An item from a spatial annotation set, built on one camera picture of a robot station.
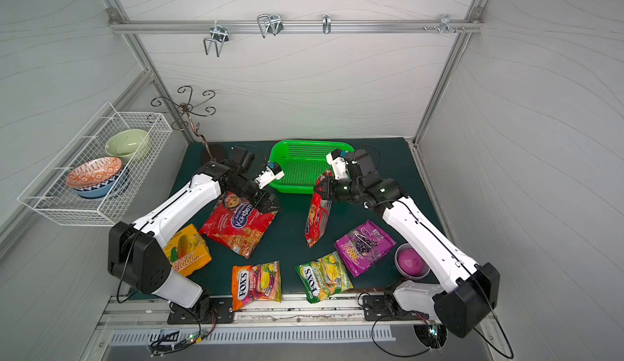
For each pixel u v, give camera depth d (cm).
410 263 76
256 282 77
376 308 73
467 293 38
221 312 74
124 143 73
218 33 78
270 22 76
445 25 77
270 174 73
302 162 111
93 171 63
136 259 42
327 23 78
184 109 88
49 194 57
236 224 88
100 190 57
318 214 73
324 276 78
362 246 81
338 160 66
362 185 55
